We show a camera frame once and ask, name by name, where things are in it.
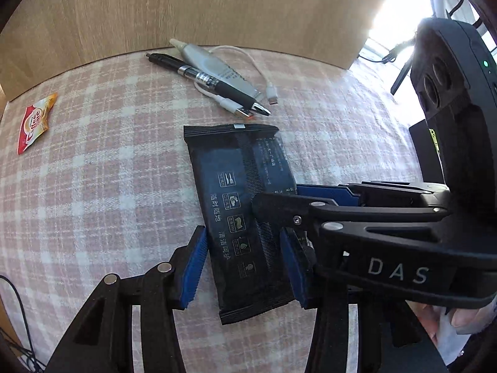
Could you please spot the person's right hand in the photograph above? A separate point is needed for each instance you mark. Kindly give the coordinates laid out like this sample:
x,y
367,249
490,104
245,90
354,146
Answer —
x,y
466,320

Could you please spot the black pen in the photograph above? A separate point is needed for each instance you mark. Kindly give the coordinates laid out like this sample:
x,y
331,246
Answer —
x,y
186,70

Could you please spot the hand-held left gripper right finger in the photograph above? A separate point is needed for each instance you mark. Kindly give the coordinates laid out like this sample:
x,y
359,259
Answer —
x,y
293,272

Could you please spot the black wipes packet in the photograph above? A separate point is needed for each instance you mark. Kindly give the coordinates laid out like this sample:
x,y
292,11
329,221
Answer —
x,y
229,186

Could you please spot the red white candy packet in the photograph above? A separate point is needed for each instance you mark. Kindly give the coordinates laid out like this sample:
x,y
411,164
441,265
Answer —
x,y
35,124

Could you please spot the black tripod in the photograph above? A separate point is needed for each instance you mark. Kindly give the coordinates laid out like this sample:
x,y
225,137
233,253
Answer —
x,y
403,72

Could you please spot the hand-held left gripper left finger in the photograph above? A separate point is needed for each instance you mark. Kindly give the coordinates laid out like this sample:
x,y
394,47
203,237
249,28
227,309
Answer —
x,y
194,272

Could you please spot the grey white marker pen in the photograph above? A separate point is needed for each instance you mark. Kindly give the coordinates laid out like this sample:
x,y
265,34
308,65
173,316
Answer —
x,y
211,62

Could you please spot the black storage box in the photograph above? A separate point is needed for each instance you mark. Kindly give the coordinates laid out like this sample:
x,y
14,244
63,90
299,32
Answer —
x,y
427,151

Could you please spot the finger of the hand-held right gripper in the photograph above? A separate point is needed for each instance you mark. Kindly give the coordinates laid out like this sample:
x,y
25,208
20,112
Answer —
x,y
279,208
326,193

